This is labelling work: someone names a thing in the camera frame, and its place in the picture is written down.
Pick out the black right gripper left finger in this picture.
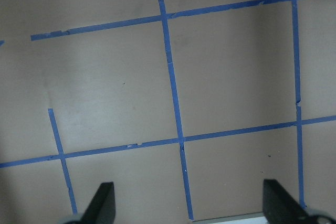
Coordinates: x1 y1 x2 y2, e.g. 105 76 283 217
80 182 116 223

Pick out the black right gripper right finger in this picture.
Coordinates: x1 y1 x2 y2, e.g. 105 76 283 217
262 179 315 224

